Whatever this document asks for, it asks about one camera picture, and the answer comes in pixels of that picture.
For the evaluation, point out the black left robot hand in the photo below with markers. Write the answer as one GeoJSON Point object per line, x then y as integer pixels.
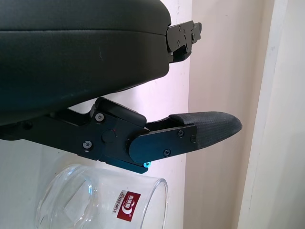
{"type": "Point", "coordinates": [71, 62]}

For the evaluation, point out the clear glass cup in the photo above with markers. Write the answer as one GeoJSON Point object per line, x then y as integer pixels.
{"type": "Point", "coordinates": [100, 202]}

